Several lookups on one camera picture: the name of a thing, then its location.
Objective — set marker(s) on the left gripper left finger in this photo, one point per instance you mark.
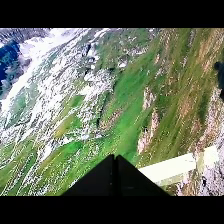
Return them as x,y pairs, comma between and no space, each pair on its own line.
98,181

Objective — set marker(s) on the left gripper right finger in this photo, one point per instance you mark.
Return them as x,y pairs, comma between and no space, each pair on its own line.
133,181

